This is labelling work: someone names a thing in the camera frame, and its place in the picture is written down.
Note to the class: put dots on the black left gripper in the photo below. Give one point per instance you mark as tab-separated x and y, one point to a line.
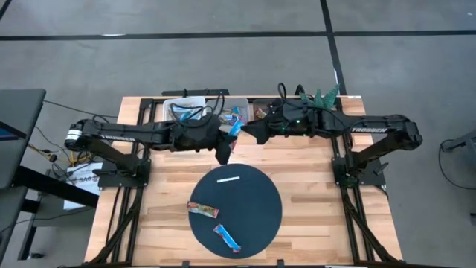
199	136

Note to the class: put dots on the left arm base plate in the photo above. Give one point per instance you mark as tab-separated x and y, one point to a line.
111	180

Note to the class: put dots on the clear plastic bin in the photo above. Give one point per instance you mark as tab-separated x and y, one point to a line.
243	104

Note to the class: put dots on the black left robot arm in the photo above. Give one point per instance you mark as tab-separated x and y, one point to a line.
119	132

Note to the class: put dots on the white plastic bin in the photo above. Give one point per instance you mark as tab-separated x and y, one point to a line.
171	104

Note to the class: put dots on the grey side desk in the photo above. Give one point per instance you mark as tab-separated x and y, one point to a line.
18	130

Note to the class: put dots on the green succulent plant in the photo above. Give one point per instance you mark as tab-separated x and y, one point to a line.
325	98

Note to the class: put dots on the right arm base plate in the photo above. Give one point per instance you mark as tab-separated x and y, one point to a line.
372	173

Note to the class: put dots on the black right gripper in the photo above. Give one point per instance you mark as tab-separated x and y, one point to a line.
294	121

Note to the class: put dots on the dark grey plastic bin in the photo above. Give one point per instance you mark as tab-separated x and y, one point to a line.
262	103

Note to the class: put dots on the white label strip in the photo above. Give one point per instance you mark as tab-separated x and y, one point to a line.
228	179

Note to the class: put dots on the blue orange-ended granola bar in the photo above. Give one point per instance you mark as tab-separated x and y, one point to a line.
186	116

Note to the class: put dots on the blue red-ended granola bar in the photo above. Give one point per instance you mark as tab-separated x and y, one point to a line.
227	237

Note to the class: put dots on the white paper sheet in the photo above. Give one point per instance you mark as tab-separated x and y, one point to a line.
83	184

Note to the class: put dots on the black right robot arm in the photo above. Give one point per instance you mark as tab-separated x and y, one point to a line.
372	130

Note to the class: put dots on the black bar behind table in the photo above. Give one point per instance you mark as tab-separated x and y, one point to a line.
197	92

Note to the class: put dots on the round dark blue plate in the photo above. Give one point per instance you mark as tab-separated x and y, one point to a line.
253	223

